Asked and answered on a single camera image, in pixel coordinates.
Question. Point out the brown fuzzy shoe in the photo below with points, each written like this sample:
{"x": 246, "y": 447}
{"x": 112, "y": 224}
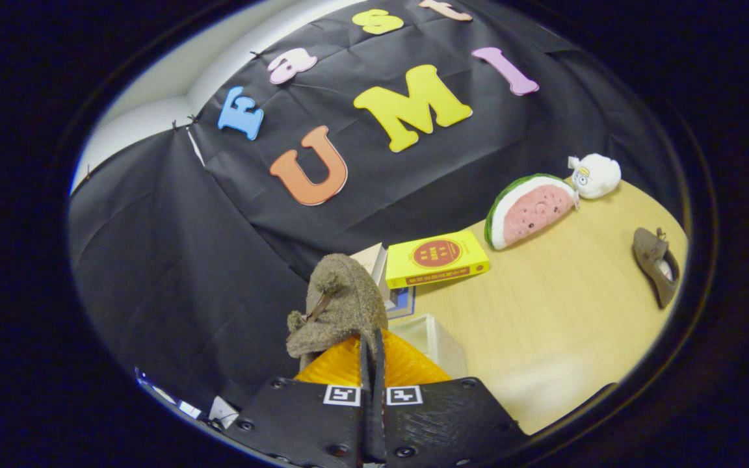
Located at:
{"x": 342, "y": 299}
{"x": 649, "y": 257}

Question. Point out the yellow book with red circle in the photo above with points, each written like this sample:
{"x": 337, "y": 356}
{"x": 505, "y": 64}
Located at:
{"x": 439, "y": 260}

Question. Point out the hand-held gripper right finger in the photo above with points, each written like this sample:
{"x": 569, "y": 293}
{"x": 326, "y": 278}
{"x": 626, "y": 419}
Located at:
{"x": 439, "y": 422}

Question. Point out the cream storage box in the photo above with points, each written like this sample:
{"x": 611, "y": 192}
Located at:
{"x": 439, "y": 344}

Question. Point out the blue book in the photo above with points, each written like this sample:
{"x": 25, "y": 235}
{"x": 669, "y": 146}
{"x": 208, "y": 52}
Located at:
{"x": 406, "y": 302}

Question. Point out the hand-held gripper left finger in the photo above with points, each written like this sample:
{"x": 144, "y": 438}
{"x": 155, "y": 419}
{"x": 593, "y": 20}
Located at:
{"x": 309, "y": 422}

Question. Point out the watermelon slice plush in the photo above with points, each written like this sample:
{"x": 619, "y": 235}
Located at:
{"x": 534, "y": 211}

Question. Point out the white paper sheet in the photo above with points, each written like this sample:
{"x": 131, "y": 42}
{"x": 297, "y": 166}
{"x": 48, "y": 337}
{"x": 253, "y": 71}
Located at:
{"x": 223, "y": 413}

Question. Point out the white plush toy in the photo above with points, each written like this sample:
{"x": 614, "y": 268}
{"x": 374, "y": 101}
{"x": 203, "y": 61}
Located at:
{"x": 599, "y": 175}

